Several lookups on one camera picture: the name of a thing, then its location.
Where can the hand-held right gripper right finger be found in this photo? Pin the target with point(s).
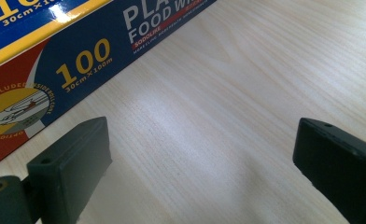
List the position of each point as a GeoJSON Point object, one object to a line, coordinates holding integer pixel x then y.
{"type": "Point", "coordinates": [336, 165]}

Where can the blue food wrap box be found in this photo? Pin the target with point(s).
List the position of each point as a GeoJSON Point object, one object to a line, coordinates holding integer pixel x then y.
{"type": "Point", "coordinates": [78, 46]}

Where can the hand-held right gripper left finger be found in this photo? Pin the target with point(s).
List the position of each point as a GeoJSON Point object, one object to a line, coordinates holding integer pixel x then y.
{"type": "Point", "coordinates": [72, 168]}

